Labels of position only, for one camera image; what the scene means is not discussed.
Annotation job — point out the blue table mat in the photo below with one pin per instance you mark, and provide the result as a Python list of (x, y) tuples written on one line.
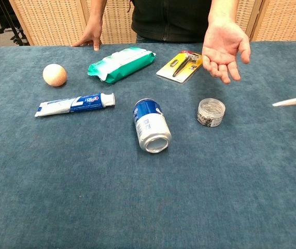
[(85, 194)]

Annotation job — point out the woven wooden folding screen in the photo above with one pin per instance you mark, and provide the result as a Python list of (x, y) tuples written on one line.
[(59, 20), (282, 20)]

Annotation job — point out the peach coloured ball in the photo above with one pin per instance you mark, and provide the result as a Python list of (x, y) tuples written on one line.
[(55, 75)]

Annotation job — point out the person's torso black jacket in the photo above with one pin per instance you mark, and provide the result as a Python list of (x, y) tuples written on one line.
[(168, 20)]

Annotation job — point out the person's left forearm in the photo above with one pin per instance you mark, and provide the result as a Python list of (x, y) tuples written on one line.
[(223, 11)]

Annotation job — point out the black tripod stand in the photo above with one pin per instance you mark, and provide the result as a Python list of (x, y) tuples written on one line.
[(20, 39)]

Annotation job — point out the yellow razor blister pack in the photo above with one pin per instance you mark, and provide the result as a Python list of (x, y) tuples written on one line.
[(175, 71)]

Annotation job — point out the green wet wipes pack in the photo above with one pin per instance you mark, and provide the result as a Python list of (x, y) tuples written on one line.
[(121, 64)]

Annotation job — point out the blue white toothpaste tube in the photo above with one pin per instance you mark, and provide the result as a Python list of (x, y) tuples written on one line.
[(70, 105)]

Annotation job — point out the blue white drink can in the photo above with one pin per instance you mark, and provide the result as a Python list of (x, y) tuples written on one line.
[(150, 124)]

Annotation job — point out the person's left hand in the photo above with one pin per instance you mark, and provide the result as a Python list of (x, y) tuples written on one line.
[(223, 46)]

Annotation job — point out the person's right hand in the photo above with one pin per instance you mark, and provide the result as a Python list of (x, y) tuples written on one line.
[(92, 33)]

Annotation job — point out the clear jar of clips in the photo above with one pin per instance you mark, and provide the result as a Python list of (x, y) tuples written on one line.
[(211, 112)]

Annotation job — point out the person's right forearm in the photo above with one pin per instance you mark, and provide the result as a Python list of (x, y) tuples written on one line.
[(96, 10)]

